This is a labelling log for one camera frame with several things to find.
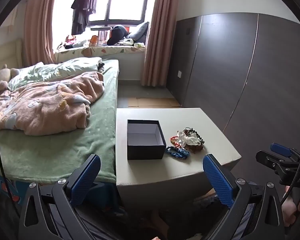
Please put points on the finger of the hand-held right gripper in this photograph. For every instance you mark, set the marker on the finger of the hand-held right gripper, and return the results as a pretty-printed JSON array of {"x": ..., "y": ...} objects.
[
  {"x": 266, "y": 158},
  {"x": 280, "y": 149}
]

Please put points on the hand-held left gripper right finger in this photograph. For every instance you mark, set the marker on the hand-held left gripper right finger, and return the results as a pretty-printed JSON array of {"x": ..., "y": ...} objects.
[{"x": 217, "y": 182}]

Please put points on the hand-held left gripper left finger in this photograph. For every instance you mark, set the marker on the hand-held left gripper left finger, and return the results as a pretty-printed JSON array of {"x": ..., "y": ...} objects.
[{"x": 86, "y": 177}]

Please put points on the white fabric scrunchie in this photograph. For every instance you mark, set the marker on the white fabric scrunchie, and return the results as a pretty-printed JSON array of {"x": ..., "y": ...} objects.
[{"x": 190, "y": 140}]

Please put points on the black cardboard box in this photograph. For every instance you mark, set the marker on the black cardboard box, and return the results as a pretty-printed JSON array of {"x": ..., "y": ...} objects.
[{"x": 145, "y": 152}]

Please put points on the person's right hand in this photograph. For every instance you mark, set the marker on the person's right hand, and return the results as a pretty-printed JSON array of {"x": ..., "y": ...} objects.
[{"x": 290, "y": 212}]

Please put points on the bed with green sheet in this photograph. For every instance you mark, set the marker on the bed with green sheet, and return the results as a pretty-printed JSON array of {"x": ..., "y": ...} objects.
[{"x": 97, "y": 135}]

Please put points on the white leather table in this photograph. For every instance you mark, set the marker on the white leather table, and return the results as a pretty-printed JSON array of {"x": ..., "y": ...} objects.
[{"x": 145, "y": 175}]

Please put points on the pink fleece blanket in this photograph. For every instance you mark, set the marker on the pink fleece blanket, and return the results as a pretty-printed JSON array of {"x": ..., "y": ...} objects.
[{"x": 52, "y": 105}]

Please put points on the grey wardrobe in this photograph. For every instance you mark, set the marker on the grey wardrobe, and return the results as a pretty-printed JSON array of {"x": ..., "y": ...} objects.
[{"x": 227, "y": 67}]

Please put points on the flattened cardboard sheets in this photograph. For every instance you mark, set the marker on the flattened cardboard sheets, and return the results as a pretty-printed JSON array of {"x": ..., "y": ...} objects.
[{"x": 152, "y": 102}]

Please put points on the light green printed quilt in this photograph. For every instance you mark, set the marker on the light green printed quilt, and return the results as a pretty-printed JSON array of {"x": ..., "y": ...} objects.
[{"x": 65, "y": 67}]

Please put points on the printed window seat cushion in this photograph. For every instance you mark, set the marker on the printed window seat cushion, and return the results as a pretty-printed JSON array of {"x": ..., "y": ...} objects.
[{"x": 102, "y": 52}]

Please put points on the beige plush toy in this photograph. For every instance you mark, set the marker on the beige plush toy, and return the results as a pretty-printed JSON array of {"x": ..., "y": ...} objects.
[{"x": 2, "y": 77}]

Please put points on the orange toy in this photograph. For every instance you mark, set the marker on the orange toy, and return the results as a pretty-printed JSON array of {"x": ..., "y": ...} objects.
[{"x": 93, "y": 40}]

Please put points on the pink toy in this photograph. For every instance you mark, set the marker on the pink toy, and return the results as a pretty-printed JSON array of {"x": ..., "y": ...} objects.
[{"x": 70, "y": 40}]

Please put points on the dark bag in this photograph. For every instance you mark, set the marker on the dark bag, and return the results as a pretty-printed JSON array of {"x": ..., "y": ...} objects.
[{"x": 117, "y": 35}]

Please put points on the cream headboard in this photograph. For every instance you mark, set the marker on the cream headboard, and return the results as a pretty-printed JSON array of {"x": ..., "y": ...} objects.
[{"x": 5, "y": 52}]

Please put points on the pink curtain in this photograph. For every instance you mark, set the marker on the pink curtain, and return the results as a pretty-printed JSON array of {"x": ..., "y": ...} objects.
[
  {"x": 37, "y": 30},
  {"x": 160, "y": 42}
]

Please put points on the grey pillow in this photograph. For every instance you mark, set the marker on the grey pillow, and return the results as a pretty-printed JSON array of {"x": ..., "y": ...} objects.
[{"x": 140, "y": 32}]

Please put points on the hanging dark clothes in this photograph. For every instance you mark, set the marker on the hanging dark clothes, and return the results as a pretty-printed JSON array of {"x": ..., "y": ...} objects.
[{"x": 83, "y": 0}]

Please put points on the dark framed window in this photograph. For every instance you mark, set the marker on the dark framed window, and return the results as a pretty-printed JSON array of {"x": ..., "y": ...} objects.
[{"x": 125, "y": 2}]

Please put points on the white wall socket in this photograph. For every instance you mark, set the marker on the white wall socket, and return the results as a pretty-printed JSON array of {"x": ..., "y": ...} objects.
[{"x": 179, "y": 74}]

